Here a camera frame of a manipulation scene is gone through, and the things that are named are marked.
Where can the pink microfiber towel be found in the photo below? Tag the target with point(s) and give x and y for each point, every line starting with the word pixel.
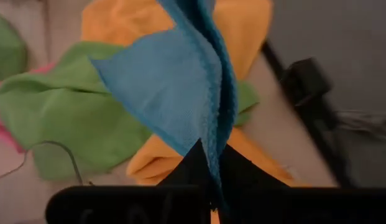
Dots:
pixel 3 130

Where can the orange microfiber towel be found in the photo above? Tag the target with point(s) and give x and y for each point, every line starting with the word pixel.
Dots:
pixel 155 161
pixel 124 18

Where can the blue microfiber towel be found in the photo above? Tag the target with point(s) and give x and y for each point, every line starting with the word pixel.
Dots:
pixel 168 87

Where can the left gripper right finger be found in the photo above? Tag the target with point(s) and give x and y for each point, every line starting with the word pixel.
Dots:
pixel 239 174

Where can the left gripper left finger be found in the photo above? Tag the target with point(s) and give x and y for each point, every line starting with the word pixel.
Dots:
pixel 195 168

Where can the black table-level camera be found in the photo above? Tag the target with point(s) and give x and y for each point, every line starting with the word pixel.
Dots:
pixel 304 81

